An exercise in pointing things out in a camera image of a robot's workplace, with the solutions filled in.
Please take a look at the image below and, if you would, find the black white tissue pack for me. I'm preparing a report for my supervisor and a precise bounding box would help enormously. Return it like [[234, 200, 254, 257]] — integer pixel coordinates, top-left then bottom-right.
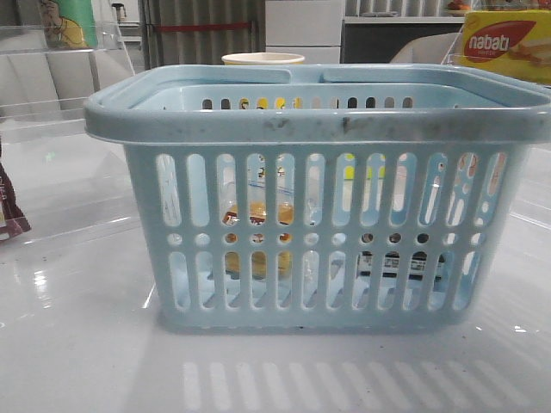
[[356, 231, 451, 283]]

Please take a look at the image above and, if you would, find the green cartoon bottle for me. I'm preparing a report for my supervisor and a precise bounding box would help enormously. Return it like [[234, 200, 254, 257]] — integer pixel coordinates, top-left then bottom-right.
[[38, 0, 98, 49]]

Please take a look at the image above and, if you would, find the grey armchair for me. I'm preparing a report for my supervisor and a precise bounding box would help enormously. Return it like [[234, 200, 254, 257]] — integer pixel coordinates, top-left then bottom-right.
[[390, 33, 461, 64]]

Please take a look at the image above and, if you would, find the fruit plate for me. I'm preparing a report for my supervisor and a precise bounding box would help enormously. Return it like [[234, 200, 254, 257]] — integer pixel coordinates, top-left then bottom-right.
[[446, 0, 471, 11]]

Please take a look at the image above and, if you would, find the white refrigerator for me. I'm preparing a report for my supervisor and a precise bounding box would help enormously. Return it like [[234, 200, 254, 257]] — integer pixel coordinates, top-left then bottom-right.
[[265, 1, 344, 64]]

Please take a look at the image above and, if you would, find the clear acrylic left shelf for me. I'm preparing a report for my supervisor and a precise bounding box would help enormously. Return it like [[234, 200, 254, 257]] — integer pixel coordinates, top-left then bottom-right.
[[1, 22, 137, 249]]

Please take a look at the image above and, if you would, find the light blue plastic basket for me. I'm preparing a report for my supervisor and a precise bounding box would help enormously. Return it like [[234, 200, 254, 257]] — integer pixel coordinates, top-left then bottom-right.
[[84, 65, 550, 330]]

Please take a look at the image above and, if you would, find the bagged bread slice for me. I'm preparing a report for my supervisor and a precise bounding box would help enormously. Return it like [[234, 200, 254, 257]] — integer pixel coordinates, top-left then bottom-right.
[[221, 180, 322, 280]]

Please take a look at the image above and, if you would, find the yellow nabati wafer box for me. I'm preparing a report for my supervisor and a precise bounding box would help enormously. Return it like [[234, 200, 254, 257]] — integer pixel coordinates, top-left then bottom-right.
[[456, 9, 551, 83]]

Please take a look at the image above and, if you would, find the yellow popcorn cup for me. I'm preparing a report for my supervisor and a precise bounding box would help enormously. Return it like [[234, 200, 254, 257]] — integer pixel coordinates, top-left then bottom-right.
[[221, 52, 305, 65]]

